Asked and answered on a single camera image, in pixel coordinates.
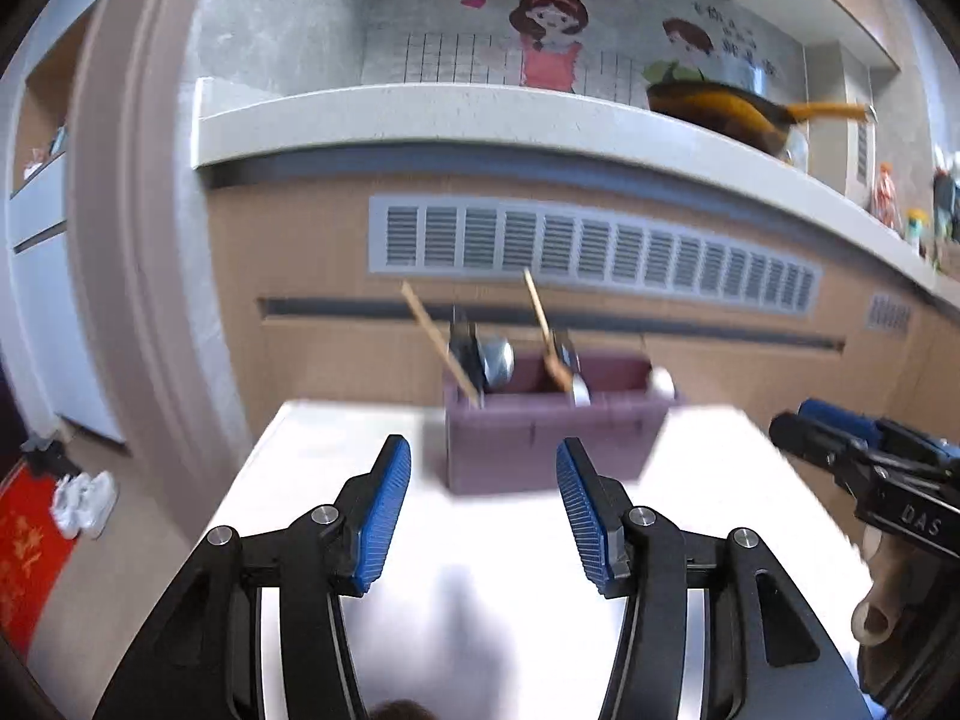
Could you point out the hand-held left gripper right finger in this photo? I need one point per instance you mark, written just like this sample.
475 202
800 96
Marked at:
581 517

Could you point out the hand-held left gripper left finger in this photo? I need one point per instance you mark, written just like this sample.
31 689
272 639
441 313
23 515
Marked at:
382 517

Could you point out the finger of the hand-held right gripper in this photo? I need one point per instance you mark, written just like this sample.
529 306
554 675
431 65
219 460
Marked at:
892 439
907 502

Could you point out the purple utensil box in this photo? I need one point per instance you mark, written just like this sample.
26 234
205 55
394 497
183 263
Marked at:
540 442

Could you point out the wooden chopstick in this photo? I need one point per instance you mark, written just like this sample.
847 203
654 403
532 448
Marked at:
541 322
439 341

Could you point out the person's right hand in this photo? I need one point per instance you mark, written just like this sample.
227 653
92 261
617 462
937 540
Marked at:
892 592

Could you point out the small grey vent grille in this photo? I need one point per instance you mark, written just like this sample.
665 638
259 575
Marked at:
889 313

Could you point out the white spoon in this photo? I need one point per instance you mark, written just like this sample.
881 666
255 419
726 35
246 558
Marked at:
661 382

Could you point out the wooden kitchen cabinet front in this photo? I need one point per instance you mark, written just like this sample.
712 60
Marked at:
315 360

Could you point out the orange bottle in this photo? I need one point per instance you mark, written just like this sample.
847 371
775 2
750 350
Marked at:
886 199

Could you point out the dark bottles cluster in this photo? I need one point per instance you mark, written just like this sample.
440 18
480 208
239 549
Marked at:
946 199

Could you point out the long grey vent grille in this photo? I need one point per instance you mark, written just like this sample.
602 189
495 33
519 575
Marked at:
600 255

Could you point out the white shoe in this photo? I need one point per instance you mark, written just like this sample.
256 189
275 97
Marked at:
101 499
69 510

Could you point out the dark shoes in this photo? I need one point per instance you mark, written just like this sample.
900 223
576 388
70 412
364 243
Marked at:
46 454

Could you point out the red floor mat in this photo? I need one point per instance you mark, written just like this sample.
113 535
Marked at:
26 562

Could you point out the yellow frying pan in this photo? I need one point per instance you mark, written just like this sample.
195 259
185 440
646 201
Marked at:
727 112

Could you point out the white cupboard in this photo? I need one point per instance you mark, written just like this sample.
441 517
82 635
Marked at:
52 300

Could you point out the white stone countertop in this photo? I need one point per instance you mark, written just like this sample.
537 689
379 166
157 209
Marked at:
450 120

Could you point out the cartoon wall sticker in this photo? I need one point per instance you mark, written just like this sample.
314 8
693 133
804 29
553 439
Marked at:
555 37

